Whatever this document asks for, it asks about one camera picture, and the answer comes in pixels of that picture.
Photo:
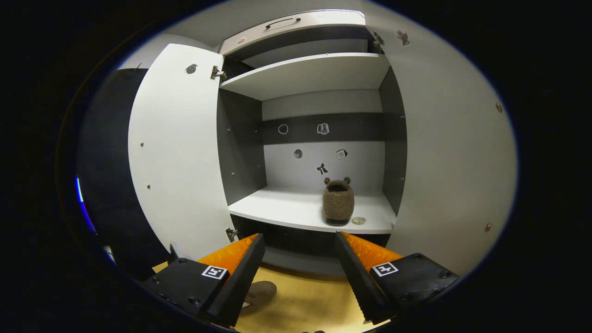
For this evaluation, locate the grey white shoe cabinet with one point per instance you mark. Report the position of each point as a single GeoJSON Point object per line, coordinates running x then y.
{"type": "Point", "coordinates": [360, 166]}

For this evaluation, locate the brown fuzzy shoe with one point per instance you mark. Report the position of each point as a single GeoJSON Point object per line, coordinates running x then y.
{"type": "Point", "coordinates": [338, 203]}
{"type": "Point", "coordinates": [261, 291]}

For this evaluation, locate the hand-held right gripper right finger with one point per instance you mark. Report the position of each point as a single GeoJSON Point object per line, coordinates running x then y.
{"type": "Point", "coordinates": [358, 286]}

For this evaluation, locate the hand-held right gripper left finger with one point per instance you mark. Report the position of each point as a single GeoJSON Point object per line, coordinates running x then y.
{"type": "Point", "coordinates": [238, 286]}

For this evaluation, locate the metal door hinge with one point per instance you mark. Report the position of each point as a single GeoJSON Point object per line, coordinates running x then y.
{"type": "Point", "coordinates": [215, 72]}
{"type": "Point", "coordinates": [231, 233]}
{"type": "Point", "coordinates": [378, 39]}

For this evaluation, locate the white shoe cabinet door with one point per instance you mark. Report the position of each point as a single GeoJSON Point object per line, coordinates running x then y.
{"type": "Point", "coordinates": [453, 152]}
{"type": "Point", "coordinates": [180, 152]}

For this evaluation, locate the beige cabinet drawer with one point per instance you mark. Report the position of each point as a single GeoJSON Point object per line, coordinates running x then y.
{"type": "Point", "coordinates": [323, 21]}

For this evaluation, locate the white cabinet shelf board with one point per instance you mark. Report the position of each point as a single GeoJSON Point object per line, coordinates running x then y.
{"type": "Point", "coordinates": [305, 74]}
{"type": "Point", "coordinates": [286, 208]}

